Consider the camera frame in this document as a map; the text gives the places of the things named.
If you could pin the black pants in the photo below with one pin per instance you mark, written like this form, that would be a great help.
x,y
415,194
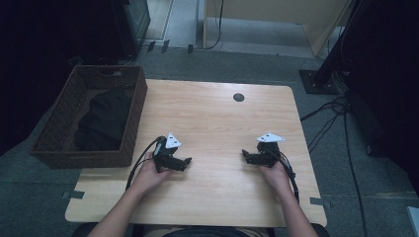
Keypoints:
x,y
103,121

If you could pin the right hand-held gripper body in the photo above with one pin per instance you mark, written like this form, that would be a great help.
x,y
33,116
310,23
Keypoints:
x,y
270,149

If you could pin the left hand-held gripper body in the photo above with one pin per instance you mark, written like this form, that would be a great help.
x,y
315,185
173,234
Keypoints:
x,y
163,153

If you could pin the person's left hand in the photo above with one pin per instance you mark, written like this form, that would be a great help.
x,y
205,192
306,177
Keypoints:
x,y
148,176

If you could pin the brown wicker basket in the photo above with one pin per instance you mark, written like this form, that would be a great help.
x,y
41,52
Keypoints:
x,y
52,135

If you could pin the dark floor tape piece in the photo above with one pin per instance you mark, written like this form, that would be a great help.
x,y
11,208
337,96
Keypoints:
x,y
165,46
150,46
190,48

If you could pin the grey floor tape strip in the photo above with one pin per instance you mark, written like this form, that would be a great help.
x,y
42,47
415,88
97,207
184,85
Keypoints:
x,y
319,201
74,194

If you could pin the person's right hand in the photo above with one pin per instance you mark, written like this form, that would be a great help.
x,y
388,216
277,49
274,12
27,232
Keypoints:
x,y
278,179

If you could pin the black round table grommet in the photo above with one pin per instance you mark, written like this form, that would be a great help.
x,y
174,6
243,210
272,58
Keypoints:
x,y
238,97

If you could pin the black stand base plate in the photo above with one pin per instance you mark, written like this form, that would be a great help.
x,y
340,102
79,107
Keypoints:
x,y
309,84

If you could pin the black stand post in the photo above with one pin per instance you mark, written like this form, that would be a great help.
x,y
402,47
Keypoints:
x,y
329,65

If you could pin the white flat object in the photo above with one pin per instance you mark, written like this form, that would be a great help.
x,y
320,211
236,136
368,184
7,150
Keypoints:
x,y
414,222

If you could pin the black curtain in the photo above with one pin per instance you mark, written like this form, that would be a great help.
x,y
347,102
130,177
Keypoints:
x,y
388,82
39,49

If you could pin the black cabinet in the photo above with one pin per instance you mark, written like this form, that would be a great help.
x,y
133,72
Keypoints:
x,y
131,26

